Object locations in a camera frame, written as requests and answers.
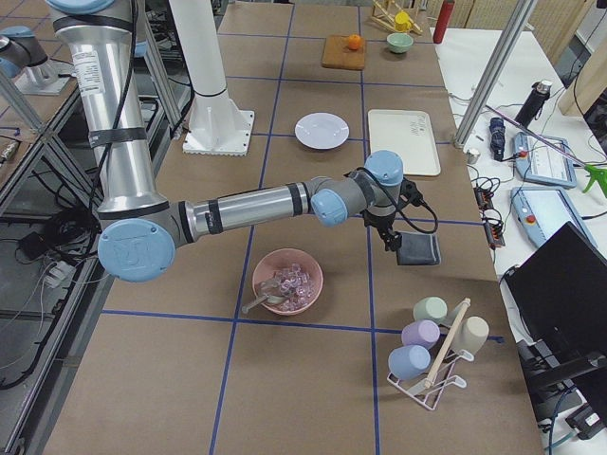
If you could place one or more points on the aluminium frame post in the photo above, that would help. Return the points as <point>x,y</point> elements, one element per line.
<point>496,62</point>

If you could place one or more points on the black water bottle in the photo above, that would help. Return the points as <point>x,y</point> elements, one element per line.
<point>539,95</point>

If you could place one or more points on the wooden cutting board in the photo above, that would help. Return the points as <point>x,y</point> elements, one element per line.
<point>338,55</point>

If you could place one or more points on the orange fruit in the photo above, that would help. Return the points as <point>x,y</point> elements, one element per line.
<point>354,42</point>

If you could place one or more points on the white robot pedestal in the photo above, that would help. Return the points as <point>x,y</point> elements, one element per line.
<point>216,125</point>

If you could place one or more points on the folded dark umbrella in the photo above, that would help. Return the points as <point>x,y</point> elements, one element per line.
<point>497,138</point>

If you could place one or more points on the purple cup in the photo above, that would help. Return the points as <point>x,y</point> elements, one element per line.
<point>422,332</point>

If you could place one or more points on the green cup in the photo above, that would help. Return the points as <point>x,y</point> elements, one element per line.
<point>431,308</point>

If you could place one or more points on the yellow cup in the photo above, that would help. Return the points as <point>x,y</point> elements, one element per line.
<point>403,22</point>

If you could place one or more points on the teach pendant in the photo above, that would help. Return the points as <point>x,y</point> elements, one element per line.
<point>537,163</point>
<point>543,211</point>

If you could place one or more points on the lower teach pendant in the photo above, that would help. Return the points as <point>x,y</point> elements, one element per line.
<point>543,211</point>

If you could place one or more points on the black laptop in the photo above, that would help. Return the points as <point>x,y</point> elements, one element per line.
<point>561,293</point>

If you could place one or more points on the beige cup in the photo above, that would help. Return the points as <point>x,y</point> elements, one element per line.
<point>471,335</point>

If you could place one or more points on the orange black connector strip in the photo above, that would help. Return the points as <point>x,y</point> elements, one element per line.
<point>491,218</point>

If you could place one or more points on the cream bear tray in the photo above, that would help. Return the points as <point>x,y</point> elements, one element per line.
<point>408,134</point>

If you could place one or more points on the wooden rack rod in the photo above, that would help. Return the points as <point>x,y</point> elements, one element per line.
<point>442,353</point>

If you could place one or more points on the small metal cylinder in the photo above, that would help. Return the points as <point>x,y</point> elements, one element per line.
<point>472,156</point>

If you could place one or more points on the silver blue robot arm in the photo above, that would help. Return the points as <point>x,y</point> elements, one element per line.
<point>140,228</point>

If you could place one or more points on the red bottle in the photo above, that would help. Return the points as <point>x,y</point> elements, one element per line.
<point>443,21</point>

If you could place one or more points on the upper teach pendant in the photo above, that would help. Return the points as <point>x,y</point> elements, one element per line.
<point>537,163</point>

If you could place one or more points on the clear ice cubes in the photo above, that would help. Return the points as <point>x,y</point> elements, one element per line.
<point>298,281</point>

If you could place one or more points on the white round plate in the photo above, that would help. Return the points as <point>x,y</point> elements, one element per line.
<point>321,131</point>

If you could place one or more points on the dark grey folded cloth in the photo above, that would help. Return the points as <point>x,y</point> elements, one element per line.
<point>418,249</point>

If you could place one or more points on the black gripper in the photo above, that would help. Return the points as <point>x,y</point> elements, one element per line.
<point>377,220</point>

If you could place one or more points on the green bowl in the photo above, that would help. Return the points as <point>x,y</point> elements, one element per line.
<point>399,42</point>

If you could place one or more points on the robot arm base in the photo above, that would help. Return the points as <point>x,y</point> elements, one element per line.
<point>24,60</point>

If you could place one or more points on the blue cup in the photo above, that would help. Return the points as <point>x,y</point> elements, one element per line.
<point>408,362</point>

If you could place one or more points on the wooden cup rack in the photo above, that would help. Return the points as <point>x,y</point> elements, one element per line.
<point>383,13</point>

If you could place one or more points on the metal scoop spoon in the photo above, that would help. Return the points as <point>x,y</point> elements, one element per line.
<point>270,292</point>

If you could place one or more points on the pink bowl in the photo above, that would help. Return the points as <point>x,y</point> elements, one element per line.
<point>285,257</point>

